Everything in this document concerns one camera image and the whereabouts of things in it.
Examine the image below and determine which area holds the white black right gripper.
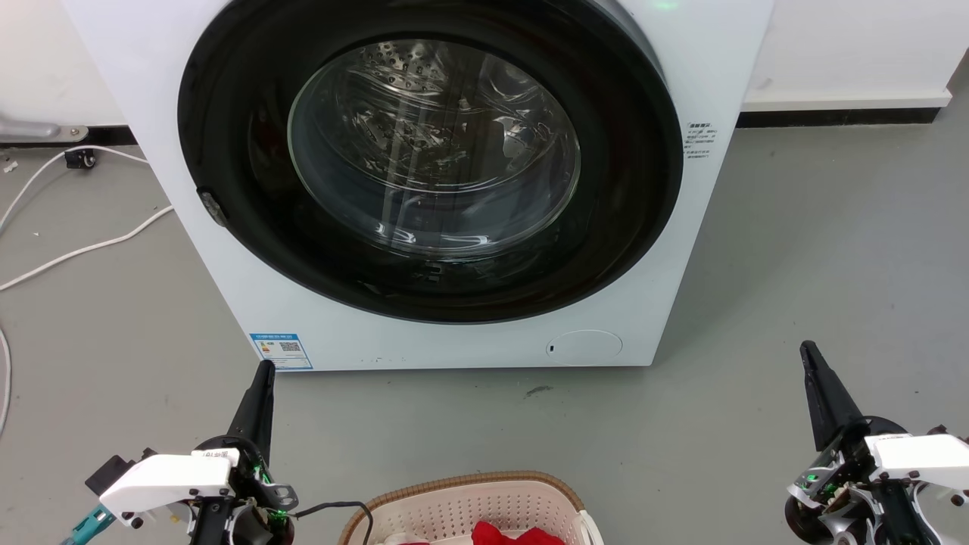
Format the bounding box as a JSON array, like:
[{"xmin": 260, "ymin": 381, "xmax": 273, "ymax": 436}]
[{"xmin": 784, "ymin": 340, "xmax": 969, "ymax": 545}]

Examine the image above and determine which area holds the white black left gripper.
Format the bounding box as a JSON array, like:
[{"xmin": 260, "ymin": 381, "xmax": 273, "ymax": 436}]
[{"xmin": 85, "ymin": 360, "xmax": 300, "ymax": 545}]

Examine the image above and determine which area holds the beige perforated laundry basket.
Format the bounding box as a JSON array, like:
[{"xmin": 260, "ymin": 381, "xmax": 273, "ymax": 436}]
[{"xmin": 338, "ymin": 471, "xmax": 605, "ymax": 545}]

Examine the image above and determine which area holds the blue energy label sticker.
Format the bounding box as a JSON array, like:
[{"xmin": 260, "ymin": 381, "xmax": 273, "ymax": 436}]
[{"xmin": 249, "ymin": 332, "xmax": 314, "ymax": 372}]

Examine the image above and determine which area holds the white garment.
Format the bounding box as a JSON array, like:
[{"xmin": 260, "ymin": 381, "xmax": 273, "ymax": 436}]
[{"xmin": 375, "ymin": 531, "xmax": 474, "ymax": 545}]

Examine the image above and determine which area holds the white front-load washing machine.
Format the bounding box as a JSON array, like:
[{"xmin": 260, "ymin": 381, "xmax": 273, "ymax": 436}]
[{"xmin": 62, "ymin": 0, "xmax": 775, "ymax": 372}]

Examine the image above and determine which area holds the teal plastic clip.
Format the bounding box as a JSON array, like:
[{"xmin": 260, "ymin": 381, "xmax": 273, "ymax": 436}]
[{"xmin": 61, "ymin": 506, "xmax": 117, "ymax": 545}]

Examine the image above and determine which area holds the round white filter cover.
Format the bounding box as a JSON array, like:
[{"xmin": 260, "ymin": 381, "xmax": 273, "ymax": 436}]
[{"xmin": 546, "ymin": 329, "xmax": 624, "ymax": 360}]

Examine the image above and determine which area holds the red garment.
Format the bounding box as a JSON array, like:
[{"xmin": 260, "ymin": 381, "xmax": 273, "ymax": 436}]
[{"xmin": 471, "ymin": 520, "xmax": 567, "ymax": 545}]

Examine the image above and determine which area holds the black text warning sticker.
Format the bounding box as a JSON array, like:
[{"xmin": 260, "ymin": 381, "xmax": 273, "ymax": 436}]
[{"xmin": 684, "ymin": 122, "xmax": 716, "ymax": 160}]

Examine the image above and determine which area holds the round black washer door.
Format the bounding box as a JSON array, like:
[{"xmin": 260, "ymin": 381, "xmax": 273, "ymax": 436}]
[{"xmin": 177, "ymin": 0, "xmax": 684, "ymax": 325}]

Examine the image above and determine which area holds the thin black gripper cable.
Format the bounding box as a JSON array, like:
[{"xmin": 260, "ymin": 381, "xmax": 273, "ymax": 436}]
[{"xmin": 294, "ymin": 500, "xmax": 375, "ymax": 545}]

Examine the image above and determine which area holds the grey washer door handle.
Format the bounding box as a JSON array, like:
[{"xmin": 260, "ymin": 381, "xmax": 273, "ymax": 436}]
[{"xmin": 198, "ymin": 188, "xmax": 229, "ymax": 228}]

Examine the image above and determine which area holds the thick white floor cable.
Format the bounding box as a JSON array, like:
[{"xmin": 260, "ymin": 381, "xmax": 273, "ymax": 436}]
[{"xmin": 0, "ymin": 205, "xmax": 175, "ymax": 293}]

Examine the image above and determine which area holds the white cable loop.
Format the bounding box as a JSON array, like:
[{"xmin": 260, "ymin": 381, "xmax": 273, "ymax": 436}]
[{"xmin": 0, "ymin": 325, "xmax": 13, "ymax": 437}]

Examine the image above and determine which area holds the black wall baseboard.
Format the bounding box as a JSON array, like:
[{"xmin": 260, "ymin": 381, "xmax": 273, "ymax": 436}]
[{"xmin": 737, "ymin": 107, "xmax": 942, "ymax": 129}]

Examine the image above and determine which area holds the white wall ledge trim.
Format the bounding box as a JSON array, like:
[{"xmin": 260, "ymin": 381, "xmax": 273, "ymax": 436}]
[{"xmin": 741, "ymin": 89, "xmax": 953, "ymax": 113}]

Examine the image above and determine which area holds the thin white floor cable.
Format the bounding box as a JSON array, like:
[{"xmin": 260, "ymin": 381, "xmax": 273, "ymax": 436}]
[{"xmin": 0, "ymin": 145, "xmax": 149, "ymax": 234}]

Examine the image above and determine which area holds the grey metal floor bracket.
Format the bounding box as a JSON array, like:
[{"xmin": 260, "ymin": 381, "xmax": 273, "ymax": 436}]
[{"xmin": 0, "ymin": 117, "xmax": 89, "ymax": 145}]

